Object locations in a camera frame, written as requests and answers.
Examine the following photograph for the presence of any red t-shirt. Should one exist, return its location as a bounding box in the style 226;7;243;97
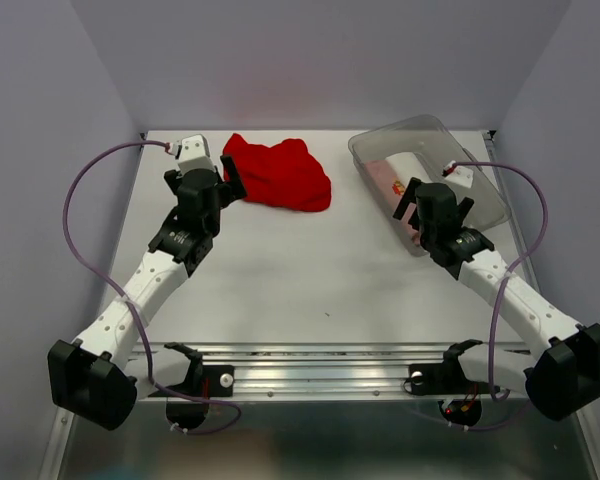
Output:
223;133;332;213

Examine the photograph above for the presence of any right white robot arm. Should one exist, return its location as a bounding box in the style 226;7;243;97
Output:
393;178;600;421

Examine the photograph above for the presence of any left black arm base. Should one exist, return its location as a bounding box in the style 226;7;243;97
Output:
152;342;235;398

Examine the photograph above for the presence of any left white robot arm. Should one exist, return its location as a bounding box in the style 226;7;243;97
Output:
47;156;246;430

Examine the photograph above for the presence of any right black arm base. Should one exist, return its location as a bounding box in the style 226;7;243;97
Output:
402;340;489;397

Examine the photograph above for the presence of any rolled pink t-shirt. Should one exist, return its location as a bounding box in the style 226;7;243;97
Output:
364;159;420;250

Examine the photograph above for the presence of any rolled white t-shirt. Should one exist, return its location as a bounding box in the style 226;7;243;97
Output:
386;152;431;186

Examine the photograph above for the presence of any clear plastic bin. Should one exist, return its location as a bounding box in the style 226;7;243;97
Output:
348;114;510;257

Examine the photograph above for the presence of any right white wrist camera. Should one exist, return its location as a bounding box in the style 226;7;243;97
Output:
442;161;474;189

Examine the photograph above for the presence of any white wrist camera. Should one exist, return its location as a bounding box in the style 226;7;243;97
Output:
442;161;474;189
166;134;215;174

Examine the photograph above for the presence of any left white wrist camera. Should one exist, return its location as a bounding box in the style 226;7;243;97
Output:
166;134;215;174

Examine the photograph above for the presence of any aluminium mounting rail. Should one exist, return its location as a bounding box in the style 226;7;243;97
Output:
135;343;524;404

